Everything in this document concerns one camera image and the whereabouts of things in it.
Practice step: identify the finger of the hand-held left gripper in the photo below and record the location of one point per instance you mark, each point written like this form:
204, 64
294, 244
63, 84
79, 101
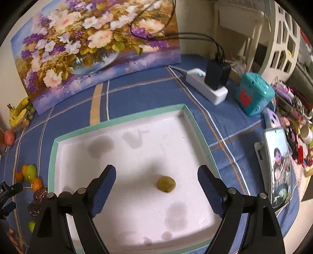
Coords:
16, 189
9, 208

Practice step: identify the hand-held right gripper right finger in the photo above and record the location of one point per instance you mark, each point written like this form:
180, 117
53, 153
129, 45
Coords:
206, 188

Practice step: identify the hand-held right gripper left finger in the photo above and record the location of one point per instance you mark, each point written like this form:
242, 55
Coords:
107, 185

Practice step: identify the green mango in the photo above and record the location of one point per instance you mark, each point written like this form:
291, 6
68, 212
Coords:
31, 226
31, 173

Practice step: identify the orange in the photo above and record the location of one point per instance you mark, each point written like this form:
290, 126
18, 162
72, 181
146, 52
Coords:
24, 169
19, 177
38, 184

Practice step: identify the brown wrinkled date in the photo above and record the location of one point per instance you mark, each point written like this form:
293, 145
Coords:
40, 194
34, 210

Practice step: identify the small olive green fruit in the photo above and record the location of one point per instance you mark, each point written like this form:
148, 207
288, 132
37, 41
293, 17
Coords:
166, 185

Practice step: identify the white foam tray green rim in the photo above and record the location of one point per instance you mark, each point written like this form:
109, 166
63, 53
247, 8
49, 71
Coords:
146, 146

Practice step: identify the clear bag of small fruits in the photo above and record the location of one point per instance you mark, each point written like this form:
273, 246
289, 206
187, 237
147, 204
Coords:
29, 114

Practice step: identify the red-brown jujube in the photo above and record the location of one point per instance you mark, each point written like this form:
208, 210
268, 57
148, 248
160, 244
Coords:
20, 247
12, 234

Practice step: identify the red apple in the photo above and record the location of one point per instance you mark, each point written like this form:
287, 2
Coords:
10, 137

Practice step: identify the white phone stand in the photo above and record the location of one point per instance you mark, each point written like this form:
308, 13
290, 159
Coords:
260, 158

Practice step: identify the yellow banana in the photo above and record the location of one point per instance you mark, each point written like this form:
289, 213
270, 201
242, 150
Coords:
17, 118
23, 105

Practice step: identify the smartphone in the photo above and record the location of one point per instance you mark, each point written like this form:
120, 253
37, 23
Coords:
278, 168

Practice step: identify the white power strip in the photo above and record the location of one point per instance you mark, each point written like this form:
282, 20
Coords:
215, 94

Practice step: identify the purple phone case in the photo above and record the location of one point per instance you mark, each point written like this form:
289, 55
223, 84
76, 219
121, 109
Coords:
272, 118

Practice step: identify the blue plaid tablecloth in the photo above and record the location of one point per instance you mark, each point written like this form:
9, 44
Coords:
151, 90

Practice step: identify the teal toy box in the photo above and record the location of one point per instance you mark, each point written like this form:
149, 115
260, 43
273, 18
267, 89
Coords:
254, 94

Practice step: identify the black charger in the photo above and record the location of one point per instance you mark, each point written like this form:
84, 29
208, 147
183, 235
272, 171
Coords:
227, 73
214, 75

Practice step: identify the white cup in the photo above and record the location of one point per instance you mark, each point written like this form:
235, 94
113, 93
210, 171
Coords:
307, 134

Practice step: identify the pile of assorted trinkets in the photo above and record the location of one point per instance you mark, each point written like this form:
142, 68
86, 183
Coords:
297, 110

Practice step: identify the crumpled plastic wrapper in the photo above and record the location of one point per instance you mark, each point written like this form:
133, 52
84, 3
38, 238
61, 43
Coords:
237, 66

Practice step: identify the floral painting poster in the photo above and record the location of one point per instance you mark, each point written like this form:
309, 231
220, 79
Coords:
85, 48

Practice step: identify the white lattice furniture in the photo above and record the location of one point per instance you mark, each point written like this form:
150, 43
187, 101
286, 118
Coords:
281, 41

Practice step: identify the white stool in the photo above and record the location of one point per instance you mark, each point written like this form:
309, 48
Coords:
242, 22

